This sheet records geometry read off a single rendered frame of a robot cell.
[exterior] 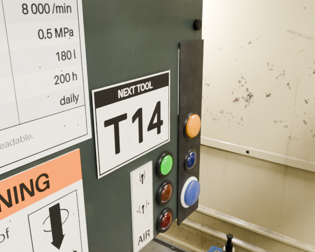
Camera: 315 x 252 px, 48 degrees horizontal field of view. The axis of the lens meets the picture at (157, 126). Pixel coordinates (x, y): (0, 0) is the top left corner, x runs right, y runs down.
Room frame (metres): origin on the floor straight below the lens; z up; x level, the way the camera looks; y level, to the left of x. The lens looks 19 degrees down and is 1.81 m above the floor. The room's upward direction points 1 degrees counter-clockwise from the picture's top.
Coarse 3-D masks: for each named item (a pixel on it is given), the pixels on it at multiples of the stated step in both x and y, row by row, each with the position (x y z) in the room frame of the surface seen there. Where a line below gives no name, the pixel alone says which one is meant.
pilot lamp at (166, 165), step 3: (165, 156) 0.31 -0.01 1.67; (168, 156) 0.32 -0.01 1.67; (165, 159) 0.31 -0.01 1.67; (168, 159) 0.31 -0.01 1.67; (171, 159) 0.32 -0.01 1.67; (162, 162) 0.31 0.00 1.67; (165, 162) 0.31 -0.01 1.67; (168, 162) 0.31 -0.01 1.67; (171, 162) 0.32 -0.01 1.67; (162, 165) 0.31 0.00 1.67; (165, 165) 0.31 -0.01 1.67; (168, 165) 0.31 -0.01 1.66; (171, 165) 0.32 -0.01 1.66; (162, 168) 0.31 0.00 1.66; (165, 168) 0.31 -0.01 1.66; (168, 168) 0.31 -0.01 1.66; (162, 171) 0.31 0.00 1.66; (165, 171) 0.31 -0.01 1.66; (168, 171) 0.31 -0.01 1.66
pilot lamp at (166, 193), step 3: (165, 186) 0.31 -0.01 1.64; (168, 186) 0.32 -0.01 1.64; (171, 186) 0.32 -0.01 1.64; (165, 189) 0.31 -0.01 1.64; (168, 189) 0.31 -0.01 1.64; (171, 189) 0.32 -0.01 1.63; (162, 192) 0.31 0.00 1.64; (165, 192) 0.31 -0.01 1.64; (168, 192) 0.31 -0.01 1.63; (171, 192) 0.32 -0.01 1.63; (162, 195) 0.31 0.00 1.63; (165, 195) 0.31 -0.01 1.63; (168, 195) 0.31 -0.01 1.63; (162, 198) 0.31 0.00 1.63; (165, 198) 0.31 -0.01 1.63; (168, 198) 0.31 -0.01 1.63; (162, 201) 0.31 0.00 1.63; (165, 201) 0.31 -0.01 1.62
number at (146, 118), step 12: (156, 96) 0.31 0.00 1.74; (132, 108) 0.28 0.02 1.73; (144, 108) 0.29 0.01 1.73; (156, 108) 0.31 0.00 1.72; (132, 120) 0.28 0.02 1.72; (144, 120) 0.29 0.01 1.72; (156, 120) 0.31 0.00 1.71; (132, 132) 0.28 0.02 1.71; (144, 132) 0.29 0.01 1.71; (156, 132) 0.31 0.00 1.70; (132, 144) 0.28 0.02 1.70; (144, 144) 0.29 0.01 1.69
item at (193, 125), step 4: (192, 116) 0.35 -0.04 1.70; (196, 116) 0.35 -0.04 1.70; (188, 120) 0.35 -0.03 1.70; (192, 120) 0.35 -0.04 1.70; (196, 120) 0.35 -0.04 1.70; (188, 124) 0.34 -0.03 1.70; (192, 124) 0.35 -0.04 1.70; (196, 124) 0.35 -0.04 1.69; (188, 128) 0.34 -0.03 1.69; (192, 128) 0.35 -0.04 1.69; (196, 128) 0.35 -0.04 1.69; (188, 132) 0.34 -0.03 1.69; (192, 132) 0.35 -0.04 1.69; (196, 132) 0.35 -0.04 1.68; (188, 136) 0.35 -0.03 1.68; (192, 136) 0.35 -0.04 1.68
